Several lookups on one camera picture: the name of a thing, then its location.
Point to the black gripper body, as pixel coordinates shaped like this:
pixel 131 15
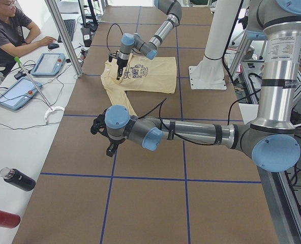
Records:
pixel 120 62
pixel 113 141

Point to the reacher grabber stick green handle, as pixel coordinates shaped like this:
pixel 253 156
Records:
pixel 51 109

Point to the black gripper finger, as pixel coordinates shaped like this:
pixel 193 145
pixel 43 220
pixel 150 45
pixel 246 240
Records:
pixel 111 150
pixel 119 72

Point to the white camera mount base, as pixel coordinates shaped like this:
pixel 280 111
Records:
pixel 209 73

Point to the red bottle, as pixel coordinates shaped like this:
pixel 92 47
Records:
pixel 9 220

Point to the black water bottle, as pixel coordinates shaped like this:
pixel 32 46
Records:
pixel 17 179

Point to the blue teach pendant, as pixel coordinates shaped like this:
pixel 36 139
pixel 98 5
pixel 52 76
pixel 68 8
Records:
pixel 48 65
pixel 18 95

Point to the black computer mouse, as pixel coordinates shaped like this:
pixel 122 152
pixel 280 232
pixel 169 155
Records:
pixel 52 46

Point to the aluminium frame post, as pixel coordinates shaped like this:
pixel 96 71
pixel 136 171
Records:
pixel 57 18

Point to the robot arm grey silver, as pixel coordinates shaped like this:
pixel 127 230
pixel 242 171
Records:
pixel 268 139
pixel 173 10

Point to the near blue teach pendant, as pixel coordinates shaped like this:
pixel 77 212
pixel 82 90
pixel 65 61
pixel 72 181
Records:
pixel 18 95

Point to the cream long-sleeve graphic shirt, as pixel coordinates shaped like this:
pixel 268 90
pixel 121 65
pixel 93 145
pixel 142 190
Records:
pixel 140 74

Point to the black keyboard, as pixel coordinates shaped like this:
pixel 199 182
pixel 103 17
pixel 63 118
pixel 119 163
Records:
pixel 70 27

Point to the far blue teach pendant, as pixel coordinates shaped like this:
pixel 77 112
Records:
pixel 48 65

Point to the seated man in grey shirt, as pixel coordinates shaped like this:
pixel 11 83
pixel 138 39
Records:
pixel 17 34

